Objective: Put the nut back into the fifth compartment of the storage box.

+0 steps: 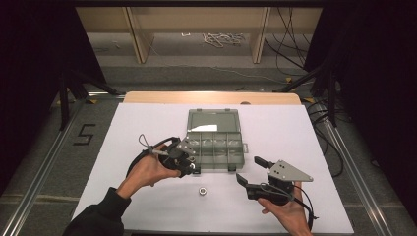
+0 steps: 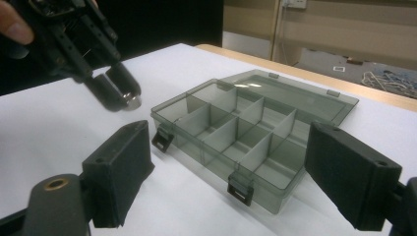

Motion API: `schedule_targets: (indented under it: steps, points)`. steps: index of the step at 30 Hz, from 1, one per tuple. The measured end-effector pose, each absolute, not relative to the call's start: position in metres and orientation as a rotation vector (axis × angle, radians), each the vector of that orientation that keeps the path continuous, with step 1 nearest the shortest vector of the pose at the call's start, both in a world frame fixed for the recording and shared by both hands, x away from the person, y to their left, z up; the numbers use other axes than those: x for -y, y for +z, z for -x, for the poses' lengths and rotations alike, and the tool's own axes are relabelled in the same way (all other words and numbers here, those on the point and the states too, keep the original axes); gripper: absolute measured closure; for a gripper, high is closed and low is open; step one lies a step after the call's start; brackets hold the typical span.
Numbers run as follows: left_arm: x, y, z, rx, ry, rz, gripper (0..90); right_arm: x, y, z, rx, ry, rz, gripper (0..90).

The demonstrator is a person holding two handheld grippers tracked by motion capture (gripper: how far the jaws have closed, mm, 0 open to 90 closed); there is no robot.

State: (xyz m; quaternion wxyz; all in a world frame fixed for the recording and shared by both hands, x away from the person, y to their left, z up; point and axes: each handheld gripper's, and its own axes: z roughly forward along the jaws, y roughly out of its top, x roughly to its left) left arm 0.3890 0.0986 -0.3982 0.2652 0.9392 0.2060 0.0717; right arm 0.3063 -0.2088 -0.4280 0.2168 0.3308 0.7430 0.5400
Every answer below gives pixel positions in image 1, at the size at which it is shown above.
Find white paper sheet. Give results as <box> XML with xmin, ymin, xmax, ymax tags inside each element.
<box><xmin>68</xmin><ymin>102</ymin><xmax>355</xmax><ymax>235</ymax></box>

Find clear plastic compartment box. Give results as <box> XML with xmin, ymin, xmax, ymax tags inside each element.
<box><xmin>184</xmin><ymin>108</ymin><xmax>250</xmax><ymax>175</ymax></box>

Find person's left hand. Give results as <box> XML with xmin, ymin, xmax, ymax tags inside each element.
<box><xmin>117</xmin><ymin>153</ymin><xmax>181</xmax><ymax>200</ymax></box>

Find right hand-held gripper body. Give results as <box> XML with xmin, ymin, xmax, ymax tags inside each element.
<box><xmin>246</xmin><ymin>159</ymin><xmax>314</xmax><ymax>207</ymax></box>

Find person's right hand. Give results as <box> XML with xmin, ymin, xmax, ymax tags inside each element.
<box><xmin>258</xmin><ymin>186</ymin><xmax>313</xmax><ymax>234</ymax></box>

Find black metal stand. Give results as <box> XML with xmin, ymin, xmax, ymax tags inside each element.
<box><xmin>274</xmin><ymin>62</ymin><xmax>339</xmax><ymax>128</ymax></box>
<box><xmin>58</xmin><ymin>70</ymin><xmax>121</xmax><ymax>132</ymax></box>

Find white rope pile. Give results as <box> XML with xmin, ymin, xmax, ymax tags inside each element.
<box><xmin>202</xmin><ymin>31</ymin><xmax>246</xmax><ymax>49</ymax></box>

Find thin cable tie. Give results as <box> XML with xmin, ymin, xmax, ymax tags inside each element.
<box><xmin>138</xmin><ymin>133</ymin><xmax>170</xmax><ymax>157</ymax></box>

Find black curtain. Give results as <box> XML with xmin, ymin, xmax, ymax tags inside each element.
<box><xmin>0</xmin><ymin>0</ymin><xmax>106</xmax><ymax>195</ymax></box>
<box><xmin>304</xmin><ymin>0</ymin><xmax>417</xmax><ymax>225</ymax></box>

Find black hanging cables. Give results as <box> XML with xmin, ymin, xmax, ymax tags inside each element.
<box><xmin>265</xmin><ymin>6</ymin><xmax>313</xmax><ymax>72</ymax></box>

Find black floor cables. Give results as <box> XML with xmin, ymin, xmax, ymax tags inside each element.
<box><xmin>306</xmin><ymin>97</ymin><xmax>345</xmax><ymax>179</ymax></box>

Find aluminium floor rail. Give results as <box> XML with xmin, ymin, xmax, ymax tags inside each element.
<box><xmin>0</xmin><ymin>91</ymin><xmax>126</xmax><ymax>236</ymax></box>
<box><xmin>313</xmin><ymin>103</ymin><xmax>394</xmax><ymax>236</ymax></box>

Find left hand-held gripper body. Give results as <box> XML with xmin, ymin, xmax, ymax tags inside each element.
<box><xmin>158</xmin><ymin>137</ymin><xmax>198</xmax><ymax>171</ymax></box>

